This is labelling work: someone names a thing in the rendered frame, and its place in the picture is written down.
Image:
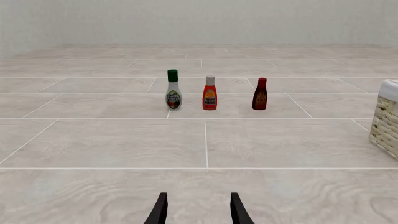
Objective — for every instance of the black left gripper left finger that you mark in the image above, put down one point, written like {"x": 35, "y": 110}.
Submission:
{"x": 159, "y": 212}

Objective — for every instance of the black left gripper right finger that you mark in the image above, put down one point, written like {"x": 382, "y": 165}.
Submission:
{"x": 238, "y": 212}

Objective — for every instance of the woven basket with white liner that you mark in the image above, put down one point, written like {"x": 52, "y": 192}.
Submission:
{"x": 385, "y": 123}

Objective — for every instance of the dark brown sauce bottle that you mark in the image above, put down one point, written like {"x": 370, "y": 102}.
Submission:
{"x": 260, "y": 96}

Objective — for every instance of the red ketchup bottle grey cap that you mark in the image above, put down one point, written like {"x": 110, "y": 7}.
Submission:
{"x": 210, "y": 96}

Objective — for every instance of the white green-capped dressing bottle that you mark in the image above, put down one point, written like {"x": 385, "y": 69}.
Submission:
{"x": 173, "y": 93}

